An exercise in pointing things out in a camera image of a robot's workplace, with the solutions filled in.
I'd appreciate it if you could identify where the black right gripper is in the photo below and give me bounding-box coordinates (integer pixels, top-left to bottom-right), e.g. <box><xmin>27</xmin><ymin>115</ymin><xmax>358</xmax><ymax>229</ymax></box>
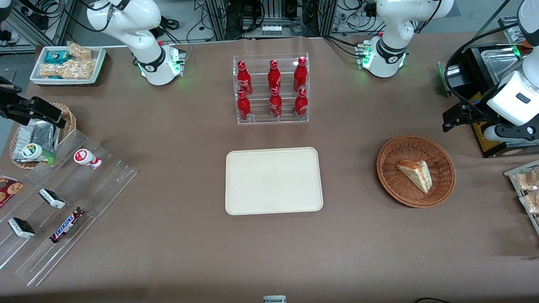
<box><xmin>0</xmin><ymin>98</ymin><xmax>67</xmax><ymax>129</ymax></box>

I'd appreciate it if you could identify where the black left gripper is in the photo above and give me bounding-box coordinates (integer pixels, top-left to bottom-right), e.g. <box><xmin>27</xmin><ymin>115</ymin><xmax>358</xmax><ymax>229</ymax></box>
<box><xmin>442</xmin><ymin>104</ymin><xmax>489</xmax><ymax>133</ymax></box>

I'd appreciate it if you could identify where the triangular sandwich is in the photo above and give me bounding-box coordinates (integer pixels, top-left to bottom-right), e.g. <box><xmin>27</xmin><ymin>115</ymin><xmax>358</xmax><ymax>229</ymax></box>
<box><xmin>396</xmin><ymin>160</ymin><xmax>433</xmax><ymax>194</ymax></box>

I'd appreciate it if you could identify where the light brown wicker basket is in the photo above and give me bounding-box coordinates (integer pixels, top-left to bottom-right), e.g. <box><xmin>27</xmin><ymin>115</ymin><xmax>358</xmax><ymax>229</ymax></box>
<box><xmin>9</xmin><ymin>102</ymin><xmax>77</xmax><ymax>170</ymax></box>

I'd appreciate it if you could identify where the white rectangular snack tray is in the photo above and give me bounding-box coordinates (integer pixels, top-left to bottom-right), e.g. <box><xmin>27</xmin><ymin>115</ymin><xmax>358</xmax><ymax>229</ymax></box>
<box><xmin>29</xmin><ymin>45</ymin><xmax>107</xmax><ymax>86</ymax></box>

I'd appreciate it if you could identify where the round dark brown wicker basket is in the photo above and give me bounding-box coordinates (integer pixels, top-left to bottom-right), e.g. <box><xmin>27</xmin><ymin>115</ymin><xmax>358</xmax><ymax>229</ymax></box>
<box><xmin>376</xmin><ymin>134</ymin><xmax>456</xmax><ymax>209</ymax></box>

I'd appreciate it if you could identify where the grey pastry tray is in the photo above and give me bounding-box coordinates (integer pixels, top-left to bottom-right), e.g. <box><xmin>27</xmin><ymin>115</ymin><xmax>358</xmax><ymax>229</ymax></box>
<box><xmin>504</xmin><ymin>160</ymin><xmax>539</xmax><ymax>235</ymax></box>

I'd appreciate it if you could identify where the beige plastic serving tray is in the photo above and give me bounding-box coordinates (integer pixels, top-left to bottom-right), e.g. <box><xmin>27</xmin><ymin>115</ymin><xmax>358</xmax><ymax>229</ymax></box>
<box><xmin>225</xmin><ymin>147</ymin><xmax>324</xmax><ymax>216</ymax></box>

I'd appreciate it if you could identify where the silver foil wrapped package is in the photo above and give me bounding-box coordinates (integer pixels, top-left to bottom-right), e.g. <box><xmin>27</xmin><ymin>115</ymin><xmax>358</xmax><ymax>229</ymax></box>
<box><xmin>29</xmin><ymin>119</ymin><xmax>59</xmax><ymax>153</ymax></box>
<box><xmin>13</xmin><ymin>125</ymin><xmax>34</xmax><ymax>160</ymax></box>

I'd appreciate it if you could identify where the black food warmer machine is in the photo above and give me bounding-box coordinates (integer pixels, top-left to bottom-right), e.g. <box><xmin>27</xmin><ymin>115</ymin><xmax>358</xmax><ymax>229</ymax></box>
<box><xmin>437</xmin><ymin>42</ymin><xmax>539</xmax><ymax>159</ymax></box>

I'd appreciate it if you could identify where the green lid yogurt bottle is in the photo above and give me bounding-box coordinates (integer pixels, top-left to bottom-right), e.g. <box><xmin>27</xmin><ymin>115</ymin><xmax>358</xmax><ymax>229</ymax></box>
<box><xmin>21</xmin><ymin>143</ymin><xmax>56</xmax><ymax>165</ymax></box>

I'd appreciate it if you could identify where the large clear rice cracker pack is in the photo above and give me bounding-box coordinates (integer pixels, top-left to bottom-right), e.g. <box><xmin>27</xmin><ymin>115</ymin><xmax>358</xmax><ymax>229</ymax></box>
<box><xmin>39</xmin><ymin>59</ymin><xmax>97</xmax><ymax>80</ymax></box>

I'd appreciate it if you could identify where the teal snack packet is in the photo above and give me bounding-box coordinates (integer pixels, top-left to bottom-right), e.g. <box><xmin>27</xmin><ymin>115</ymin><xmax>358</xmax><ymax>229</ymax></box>
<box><xmin>44</xmin><ymin>50</ymin><xmax>71</xmax><ymax>64</ymax></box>

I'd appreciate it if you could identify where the red white yogurt bottle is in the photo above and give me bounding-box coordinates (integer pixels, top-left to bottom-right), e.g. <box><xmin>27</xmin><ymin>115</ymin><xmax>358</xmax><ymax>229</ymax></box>
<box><xmin>74</xmin><ymin>149</ymin><xmax>103</xmax><ymax>170</ymax></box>

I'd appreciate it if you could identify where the small clear rice cracker pack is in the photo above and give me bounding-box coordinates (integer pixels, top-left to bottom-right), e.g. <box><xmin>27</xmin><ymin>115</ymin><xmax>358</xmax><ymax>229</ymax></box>
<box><xmin>67</xmin><ymin>42</ymin><xmax>92</xmax><ymax>60</ymax></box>

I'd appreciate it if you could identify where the steel food pan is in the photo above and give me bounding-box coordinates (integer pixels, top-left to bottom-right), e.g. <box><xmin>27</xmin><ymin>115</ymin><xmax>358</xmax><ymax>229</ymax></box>
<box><xmin>480</xmin><ymin>46</ymin><xmax>526</xmax><ymax>85</ymax></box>

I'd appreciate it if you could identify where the red cookie package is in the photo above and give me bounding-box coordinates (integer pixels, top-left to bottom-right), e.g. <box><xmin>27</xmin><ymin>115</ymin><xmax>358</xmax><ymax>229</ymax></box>
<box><xmin>0</xmin><ymin>175</ymin><xmax>24</xmax><ymax>208</ymax></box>

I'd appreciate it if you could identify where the black white snack bar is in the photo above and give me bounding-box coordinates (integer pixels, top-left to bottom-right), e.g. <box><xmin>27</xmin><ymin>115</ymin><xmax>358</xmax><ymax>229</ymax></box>
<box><xmin>38</xmin><ymin>188</ymin><xmax>67</xmax><ymax>210</ymax></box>
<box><xmin>8</xmin><ymin>217</ymin><xmax>36</xmax><ymax>239</ymax></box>

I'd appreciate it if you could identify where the clear acrylic stepped display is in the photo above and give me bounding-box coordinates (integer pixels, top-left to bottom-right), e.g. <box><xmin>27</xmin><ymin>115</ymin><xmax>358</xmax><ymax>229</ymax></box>
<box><xmin>0</xmin><ymin>128</ymin><xmax>139</xmax><ymax>287</ymax></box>

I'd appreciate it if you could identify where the clear wrapped pastry pack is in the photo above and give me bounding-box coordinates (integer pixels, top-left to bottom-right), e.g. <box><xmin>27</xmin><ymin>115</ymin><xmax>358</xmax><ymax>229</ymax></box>
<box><xmin>515</xmin><ymin>168</ymin><xmax>539</xmax><ymax>192</ymax></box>
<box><xmin>520</xmin><ymin>191</ymin><xmax>539</xmax><ymax>215</ymax></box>

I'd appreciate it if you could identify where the brown snickers bar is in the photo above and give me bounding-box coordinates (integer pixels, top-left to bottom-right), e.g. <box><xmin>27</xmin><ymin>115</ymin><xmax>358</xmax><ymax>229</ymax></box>
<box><xmin>50</xmin><ymin>207</ymin><xmax>85</xmax><ymax>244</ymax></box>

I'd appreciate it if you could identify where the red cola bottle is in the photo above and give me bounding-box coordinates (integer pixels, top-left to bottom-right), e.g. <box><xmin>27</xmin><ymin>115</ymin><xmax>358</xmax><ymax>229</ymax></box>
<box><xmin>237</xmin><ymin>61</ymin><xmax>253</xmax><ymax>96</ymax></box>
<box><xmin>293</xmin><ymin>56</ymin><xmax>308</xmax><ymax>92</ymax></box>
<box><xmin>294</xmin><ymin>88</ymin><xmax>309</xmax><ymax>118</ymax></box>
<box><xmin>237</xmin><ymin>90</ymin><xmax>252</xmax><ymax>122</ymax></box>
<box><xmin>269</xmin><ymin>87</ymin><xmax>283</xmax><ymax>119</ymax></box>
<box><xmin>268</xmin><ymin>59</ymin><xmax>282</xmax><ymax>91</ymax></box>

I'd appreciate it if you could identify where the clear acrylic bottle rack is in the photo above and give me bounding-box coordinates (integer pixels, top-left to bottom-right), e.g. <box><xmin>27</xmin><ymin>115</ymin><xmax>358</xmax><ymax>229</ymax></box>
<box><xmin>232</xmin><ymin>53</ymin><xmax>310</xmax><ymax>125</ymax></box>

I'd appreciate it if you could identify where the black equipment rack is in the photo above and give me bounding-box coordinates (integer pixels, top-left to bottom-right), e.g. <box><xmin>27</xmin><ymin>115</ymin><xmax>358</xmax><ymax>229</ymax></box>
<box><xmin>204</xmin><ymin>0</ymin><xmax>337</xmax><ymax>40</ymax></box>

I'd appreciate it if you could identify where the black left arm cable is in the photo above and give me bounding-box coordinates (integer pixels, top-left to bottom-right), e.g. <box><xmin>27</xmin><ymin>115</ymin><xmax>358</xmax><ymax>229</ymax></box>
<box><xmin>443</xmin><ymin>22</ymin><xmax>522</xmax><ymax>111</ymax></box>

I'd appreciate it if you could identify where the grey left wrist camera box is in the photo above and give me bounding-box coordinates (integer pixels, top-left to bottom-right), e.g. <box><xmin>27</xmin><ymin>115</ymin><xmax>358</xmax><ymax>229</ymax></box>
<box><xmin>483</xmin><ymin>123</ymin><xmax>539</xmax><ymax>144</ymax></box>

